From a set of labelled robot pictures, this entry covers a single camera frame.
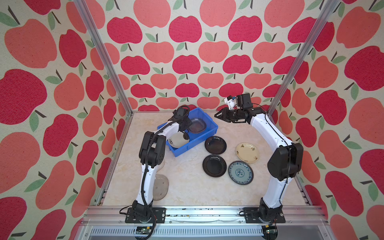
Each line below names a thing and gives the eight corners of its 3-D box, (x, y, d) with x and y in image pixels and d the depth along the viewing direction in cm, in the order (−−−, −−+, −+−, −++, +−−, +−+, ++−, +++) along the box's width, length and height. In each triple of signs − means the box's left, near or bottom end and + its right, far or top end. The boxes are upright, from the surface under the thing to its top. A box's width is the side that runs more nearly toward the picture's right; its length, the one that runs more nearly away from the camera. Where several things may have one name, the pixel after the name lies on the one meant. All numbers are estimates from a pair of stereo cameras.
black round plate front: (203, 177, 89) (203, 175, 86) (202, 156, 97) (202, 154, 95) (227, 177, 89) (228, 175, 86) (224, 156, 97) (224, 154, 95)
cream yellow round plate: (238, 163, 95) (239, 161, 93) (234, 144, 104) (235, 142, 103) (260, 163, 95) (262, 161, 93) (254, 144, 104) (255, 142, 103)
